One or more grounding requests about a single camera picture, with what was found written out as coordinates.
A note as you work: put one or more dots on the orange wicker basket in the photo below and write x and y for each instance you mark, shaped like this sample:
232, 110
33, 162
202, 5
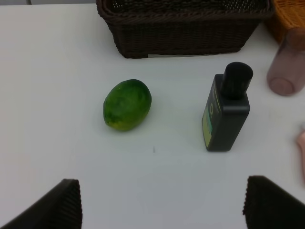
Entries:
288, 14

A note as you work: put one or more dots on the pink lotion bottle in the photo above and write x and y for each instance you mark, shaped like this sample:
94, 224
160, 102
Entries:
301, 143

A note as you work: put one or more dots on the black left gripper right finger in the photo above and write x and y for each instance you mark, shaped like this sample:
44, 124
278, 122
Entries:
268, 206

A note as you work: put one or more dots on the green papaya fruit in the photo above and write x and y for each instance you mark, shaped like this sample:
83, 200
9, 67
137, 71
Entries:
127, 105

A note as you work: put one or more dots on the dark brown wicker basket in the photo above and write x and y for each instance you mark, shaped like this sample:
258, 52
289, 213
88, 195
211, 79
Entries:
182, 27

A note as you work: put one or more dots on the black pump bottle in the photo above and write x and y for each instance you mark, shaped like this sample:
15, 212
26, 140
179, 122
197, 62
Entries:
227, 107

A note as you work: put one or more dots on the translucent pink plastic cup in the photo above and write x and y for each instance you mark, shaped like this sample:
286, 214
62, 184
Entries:
286, 75

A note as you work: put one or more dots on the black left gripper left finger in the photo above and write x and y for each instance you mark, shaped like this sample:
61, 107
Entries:
60, 208

